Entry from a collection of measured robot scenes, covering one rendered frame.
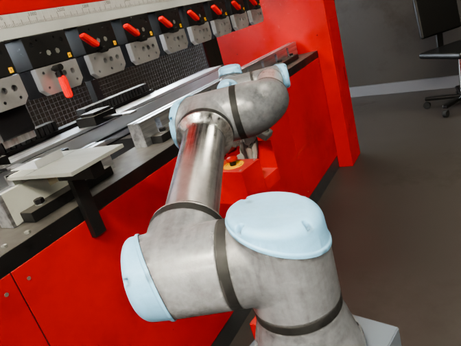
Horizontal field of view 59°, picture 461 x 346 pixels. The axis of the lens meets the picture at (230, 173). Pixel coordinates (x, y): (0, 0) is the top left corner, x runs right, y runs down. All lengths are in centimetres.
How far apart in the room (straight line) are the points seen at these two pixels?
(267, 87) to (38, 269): 70
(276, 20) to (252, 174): 186
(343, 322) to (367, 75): 459
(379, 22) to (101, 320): 424
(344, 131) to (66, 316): 236
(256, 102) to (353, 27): 421
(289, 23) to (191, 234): 259
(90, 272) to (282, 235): 84
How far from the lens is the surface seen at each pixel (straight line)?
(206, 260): 49
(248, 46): 316
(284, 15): 302
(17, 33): 129
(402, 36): 484
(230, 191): 135
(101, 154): 107
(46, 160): 120
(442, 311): 184
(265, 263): 47
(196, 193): 61
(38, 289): 114
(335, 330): 55
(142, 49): 159
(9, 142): 126
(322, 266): 49
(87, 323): 125
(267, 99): 84
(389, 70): 495
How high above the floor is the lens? 122
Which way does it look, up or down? 20 degrees down
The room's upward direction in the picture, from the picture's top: 16 degrees counter-clockwise
